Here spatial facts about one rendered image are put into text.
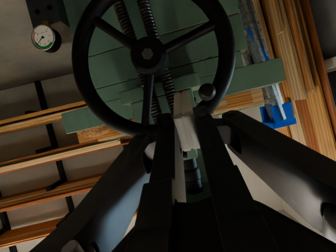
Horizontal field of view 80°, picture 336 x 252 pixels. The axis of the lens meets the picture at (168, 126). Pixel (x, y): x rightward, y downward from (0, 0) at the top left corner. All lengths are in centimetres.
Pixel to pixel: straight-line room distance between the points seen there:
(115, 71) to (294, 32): 162
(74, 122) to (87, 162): 266
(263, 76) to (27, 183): 355
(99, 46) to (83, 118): 20
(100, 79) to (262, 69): 42
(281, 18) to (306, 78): 50
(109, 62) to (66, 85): 276
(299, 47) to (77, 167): 302
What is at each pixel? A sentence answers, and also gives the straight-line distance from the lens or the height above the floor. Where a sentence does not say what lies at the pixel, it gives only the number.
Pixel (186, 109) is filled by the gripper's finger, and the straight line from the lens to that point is 16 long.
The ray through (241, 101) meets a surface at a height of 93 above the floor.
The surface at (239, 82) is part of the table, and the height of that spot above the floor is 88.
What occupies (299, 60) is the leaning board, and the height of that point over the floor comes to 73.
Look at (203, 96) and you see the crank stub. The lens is 29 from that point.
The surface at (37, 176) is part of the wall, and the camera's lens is 365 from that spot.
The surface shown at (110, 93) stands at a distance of 58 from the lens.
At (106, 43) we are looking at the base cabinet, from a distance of 60.
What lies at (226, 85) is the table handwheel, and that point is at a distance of 35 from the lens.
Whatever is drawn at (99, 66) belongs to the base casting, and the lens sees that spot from 60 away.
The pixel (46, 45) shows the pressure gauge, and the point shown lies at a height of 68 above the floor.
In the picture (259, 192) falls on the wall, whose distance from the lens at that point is 349.
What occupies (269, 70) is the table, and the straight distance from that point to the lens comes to 57.
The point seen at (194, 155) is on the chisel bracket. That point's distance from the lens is 66.
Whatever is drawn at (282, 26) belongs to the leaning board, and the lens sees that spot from 196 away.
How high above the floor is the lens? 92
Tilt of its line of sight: 3 degrees up
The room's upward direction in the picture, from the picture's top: 167 degrees clockwise
